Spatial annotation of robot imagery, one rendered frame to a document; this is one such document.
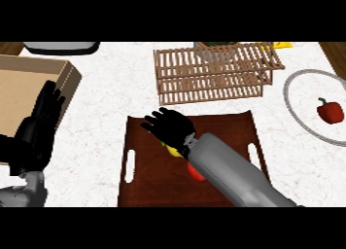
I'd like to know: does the open cardboard box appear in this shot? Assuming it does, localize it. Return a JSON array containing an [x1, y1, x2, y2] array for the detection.
[[0, 53, 82, 166]]

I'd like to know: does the yellow packet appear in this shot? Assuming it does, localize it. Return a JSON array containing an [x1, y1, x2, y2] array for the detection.
[[260, 42, 294, 52]]

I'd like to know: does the grey and black appliance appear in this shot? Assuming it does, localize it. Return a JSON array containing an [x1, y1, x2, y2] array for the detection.
[[22, 42, 101, 56]]

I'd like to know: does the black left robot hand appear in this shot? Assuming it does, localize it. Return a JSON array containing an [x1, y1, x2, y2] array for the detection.
[[0, 80, 67, 177]]

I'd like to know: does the brown wooden tray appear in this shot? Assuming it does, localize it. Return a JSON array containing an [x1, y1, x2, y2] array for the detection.
[[116, 110, 271, 208]]

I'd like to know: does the wooden slatted tiered shelf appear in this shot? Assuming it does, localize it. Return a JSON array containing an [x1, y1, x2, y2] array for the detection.
[[152, 42, 286, 106]]

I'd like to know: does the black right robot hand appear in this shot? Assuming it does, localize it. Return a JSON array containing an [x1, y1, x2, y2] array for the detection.
[[138, 107, 197, 160]]

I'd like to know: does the red tomato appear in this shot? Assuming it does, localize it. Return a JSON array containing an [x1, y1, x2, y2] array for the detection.
[[186, 161, 208, 182]]

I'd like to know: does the red bell pepper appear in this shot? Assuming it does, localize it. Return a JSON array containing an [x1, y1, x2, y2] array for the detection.
[[316, 96, 346, 125]]

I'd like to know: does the white plate with grey rim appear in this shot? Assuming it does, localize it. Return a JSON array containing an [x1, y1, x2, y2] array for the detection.
[[282, 68, 346, 148]]

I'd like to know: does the brown wooden panel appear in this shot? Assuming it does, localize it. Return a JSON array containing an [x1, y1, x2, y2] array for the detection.
[[317, 42, 346, 89], [0, 42, 25, 56]]

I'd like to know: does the grey pot with plant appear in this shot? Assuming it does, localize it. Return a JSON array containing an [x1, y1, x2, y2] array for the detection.
[[193, 42, 240, 64]]

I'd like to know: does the yellow lemon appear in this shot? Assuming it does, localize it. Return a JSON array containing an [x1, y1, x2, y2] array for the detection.
[[165, 145, 183, 159]]

